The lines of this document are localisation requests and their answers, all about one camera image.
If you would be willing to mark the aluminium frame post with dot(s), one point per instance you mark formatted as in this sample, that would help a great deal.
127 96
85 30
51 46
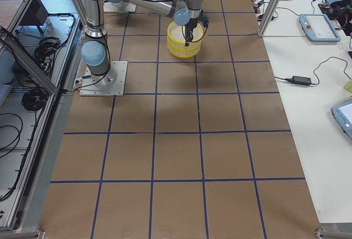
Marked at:
267 18

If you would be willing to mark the yellow steamer layer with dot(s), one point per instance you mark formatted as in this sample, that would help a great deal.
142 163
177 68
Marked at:
176 37
184 52

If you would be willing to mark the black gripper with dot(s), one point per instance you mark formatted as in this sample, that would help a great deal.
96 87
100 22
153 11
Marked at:
189 27

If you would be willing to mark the black power adapter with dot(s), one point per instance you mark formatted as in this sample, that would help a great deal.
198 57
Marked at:
298 80

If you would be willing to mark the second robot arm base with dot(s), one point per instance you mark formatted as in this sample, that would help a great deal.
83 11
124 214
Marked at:
118 6

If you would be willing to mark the teach pendant with red button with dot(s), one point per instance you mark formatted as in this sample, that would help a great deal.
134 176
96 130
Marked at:
318 28

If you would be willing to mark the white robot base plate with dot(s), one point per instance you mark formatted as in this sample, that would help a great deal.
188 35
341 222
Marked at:
112 84

